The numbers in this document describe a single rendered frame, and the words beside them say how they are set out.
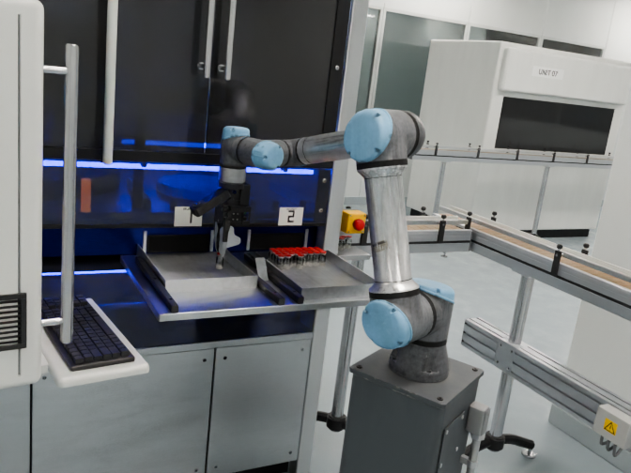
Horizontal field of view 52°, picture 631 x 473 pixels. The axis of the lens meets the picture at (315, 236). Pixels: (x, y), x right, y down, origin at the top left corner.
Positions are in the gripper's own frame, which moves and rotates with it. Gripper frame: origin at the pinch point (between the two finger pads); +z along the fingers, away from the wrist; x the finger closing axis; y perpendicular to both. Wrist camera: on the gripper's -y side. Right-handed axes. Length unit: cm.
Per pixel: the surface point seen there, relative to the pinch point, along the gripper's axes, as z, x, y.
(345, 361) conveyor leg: 57, 30, 67
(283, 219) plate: -5.5, 14.9, 26.4
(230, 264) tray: 7.4, 9.8, 7.8
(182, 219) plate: -5.5, 15.0, -6.6
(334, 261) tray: 6.2, 5.3, 41.9
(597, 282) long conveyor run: 3, -35, 118
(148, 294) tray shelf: 7.8, -11.0, -22.1
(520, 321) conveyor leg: 31, -2, 123
